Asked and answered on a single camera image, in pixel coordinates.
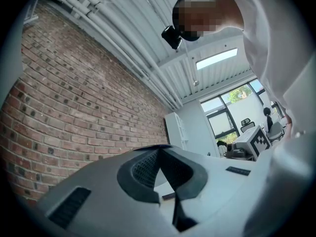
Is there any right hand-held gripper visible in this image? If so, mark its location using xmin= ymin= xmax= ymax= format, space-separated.
xmin=233 ymin=124 xmax=273 ymax=162

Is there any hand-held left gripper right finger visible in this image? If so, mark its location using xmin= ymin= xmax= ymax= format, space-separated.
xmin=159 ymin=146 xmax=270 ymax=232

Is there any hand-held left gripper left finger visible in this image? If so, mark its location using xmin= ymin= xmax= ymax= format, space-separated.
xmin=37 ymin=146 xmax=180 ymax=237

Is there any person's right forearm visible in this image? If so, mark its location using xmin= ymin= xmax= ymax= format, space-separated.
xmin=283 ymin=112 xmax=294 ymax=142

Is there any white office chair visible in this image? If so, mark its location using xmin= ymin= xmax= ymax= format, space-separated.
xmin=239 ymin=118 xmax=256 ymax=134

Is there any grey office chair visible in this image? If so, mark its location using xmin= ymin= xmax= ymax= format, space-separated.
xmin=267 ymin=121 xmax=285 ymax=143

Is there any white shelf cabinet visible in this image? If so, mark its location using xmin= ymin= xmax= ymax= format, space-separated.
xmin=164 ymin=112 xmax=190 ymax=150

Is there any rectangular ceiling light panel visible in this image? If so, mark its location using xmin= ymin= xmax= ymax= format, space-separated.
xmin=196 ymin=48 xmax=238 ymax=71

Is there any person's light shirt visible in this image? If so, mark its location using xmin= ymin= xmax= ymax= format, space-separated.
xmin=224 ymin=0 xmax=316 ymax=143

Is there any person's head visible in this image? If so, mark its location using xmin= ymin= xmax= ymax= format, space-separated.
xmin=172 ymin=0 xmax=244 ymax=42

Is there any bundle of white ceiling pipes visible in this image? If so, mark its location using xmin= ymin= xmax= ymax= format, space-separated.
xmin=59 ymin=0 xmax=184 ymax=110

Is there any grey metal cabinet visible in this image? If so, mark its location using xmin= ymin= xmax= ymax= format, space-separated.
xmin=4 ymin=0 xmax=40 ymax=108

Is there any grey fisheye camera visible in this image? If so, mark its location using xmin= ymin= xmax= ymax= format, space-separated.
xmin=226 ymin=143 xmax=245 ymax=156

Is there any black head-mounted camera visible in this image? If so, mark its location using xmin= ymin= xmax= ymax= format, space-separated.
xmin=161 ymin=25 xmax=183 ymax=50

